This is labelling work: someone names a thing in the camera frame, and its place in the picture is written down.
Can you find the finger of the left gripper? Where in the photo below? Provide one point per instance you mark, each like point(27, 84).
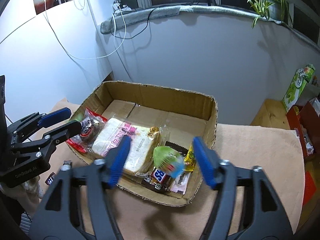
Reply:
point(49, 141)
point(25, 127)

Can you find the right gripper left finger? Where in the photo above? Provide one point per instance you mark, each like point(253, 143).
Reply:
point(59, 213)

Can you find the red plum snack bag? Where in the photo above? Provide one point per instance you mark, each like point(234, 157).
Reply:
point(92, 124)

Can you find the brown snickers bar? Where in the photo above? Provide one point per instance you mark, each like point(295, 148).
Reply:
point(158, 181)

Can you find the pink white candy sachet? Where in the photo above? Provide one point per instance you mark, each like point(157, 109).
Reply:
point(179, 185)

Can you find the yellow candy wrapper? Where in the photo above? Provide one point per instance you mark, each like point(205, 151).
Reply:
point(189, 160)

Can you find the packaged toast bread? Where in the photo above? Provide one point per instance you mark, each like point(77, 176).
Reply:
point(127, 144)

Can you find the green jelly cup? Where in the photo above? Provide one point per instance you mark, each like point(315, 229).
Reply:
point(168, 160)

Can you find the black patterned candy wrapper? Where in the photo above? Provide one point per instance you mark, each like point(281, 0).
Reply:
point(68, 163)

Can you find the red plastic lid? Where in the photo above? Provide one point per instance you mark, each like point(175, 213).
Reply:
point(309, 188)

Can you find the red storage box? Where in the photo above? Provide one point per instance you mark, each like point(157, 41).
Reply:
point(307, 118)

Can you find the brown cardboard box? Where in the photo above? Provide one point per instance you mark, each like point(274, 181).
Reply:
point(151, 116)

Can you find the white power strip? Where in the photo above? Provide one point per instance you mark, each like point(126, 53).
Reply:
point(119, 8)

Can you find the grey windowsill cushion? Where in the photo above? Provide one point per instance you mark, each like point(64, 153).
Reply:
point(135, 17)

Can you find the potted spider plant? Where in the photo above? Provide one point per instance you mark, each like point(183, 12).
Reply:
point(278, 10)

